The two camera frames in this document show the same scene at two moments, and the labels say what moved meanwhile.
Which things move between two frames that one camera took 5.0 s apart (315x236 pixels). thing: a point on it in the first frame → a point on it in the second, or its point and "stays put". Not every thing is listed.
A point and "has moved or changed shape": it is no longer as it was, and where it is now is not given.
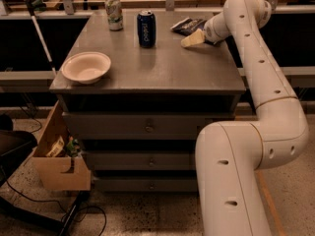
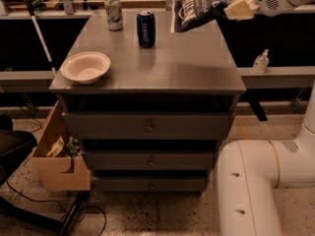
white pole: x=31 y=10 stays put
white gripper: x=209 y=32 → x=270 y=0
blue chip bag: x=188 y=25 has moved or changed shape
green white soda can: x=114 y=12 stays put
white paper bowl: x=86 y=67 stays put
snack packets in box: x=72 y=147 stays put
